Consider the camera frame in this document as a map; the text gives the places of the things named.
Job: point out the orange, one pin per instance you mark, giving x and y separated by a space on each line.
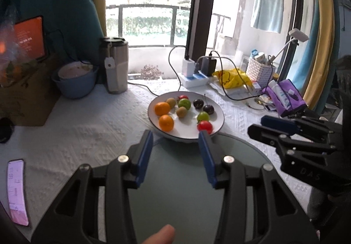
162 108
166 123

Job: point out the cardboard box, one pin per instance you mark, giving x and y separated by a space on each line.
24 104

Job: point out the clear plastic bag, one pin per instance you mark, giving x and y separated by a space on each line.
13 54

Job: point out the reddish shrub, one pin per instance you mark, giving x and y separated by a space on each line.
152 72

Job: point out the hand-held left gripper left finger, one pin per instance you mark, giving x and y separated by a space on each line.
145 156

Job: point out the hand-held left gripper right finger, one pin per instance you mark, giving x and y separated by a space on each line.
207 159

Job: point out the white power strip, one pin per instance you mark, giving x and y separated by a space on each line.
192 82

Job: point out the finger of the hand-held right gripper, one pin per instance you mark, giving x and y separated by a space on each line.
263 132
277 122

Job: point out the red and white box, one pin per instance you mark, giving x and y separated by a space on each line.
256 87

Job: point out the tablet with red screen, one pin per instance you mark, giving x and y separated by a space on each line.
30 38

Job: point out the green fruit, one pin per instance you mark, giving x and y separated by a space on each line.
184 103
203 116

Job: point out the person's left hand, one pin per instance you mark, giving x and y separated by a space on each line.
161 234

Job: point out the pale tissue pack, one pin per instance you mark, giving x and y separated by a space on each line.
261 58

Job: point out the white folded packet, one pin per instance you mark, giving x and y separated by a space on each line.
241 92

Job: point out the purple tissue pouch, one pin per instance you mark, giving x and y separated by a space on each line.
290 108

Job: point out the white inner bowl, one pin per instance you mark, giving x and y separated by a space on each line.
74 71

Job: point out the dark plum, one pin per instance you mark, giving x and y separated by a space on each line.
198 103
208 109

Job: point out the brown kiwi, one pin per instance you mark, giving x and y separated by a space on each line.
171 102
181 112

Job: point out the white charger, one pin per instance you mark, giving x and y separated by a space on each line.
188 68

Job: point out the white textured tablecloth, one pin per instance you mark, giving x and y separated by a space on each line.
82 137

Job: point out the black balcony railing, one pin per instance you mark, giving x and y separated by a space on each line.
119 24

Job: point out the white desk lamp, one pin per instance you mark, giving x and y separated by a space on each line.
299 34

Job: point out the black charger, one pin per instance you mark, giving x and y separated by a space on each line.
208 67

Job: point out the white woven basket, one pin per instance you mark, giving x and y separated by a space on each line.
260 73

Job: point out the blue-capped bottle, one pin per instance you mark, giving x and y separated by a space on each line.
254 54

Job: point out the thin dark stem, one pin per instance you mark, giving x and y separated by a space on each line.
206 98

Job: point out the light blue towel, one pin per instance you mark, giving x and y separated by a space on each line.
267 8

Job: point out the black window frame post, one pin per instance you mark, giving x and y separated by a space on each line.
201 13

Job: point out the pink smartphone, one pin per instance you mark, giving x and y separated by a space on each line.
16 191

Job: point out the black round object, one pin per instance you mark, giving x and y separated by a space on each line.
5 130

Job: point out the white plate with dark rim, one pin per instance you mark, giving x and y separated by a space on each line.
189 121

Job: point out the red tomato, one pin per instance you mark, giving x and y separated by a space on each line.
183 97
205 126

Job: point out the blue bowl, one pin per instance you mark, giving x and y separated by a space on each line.
74 88

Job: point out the round grey glass board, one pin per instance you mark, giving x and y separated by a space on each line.
175 191

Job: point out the yellow plastic bag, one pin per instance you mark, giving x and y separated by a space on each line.
230 79

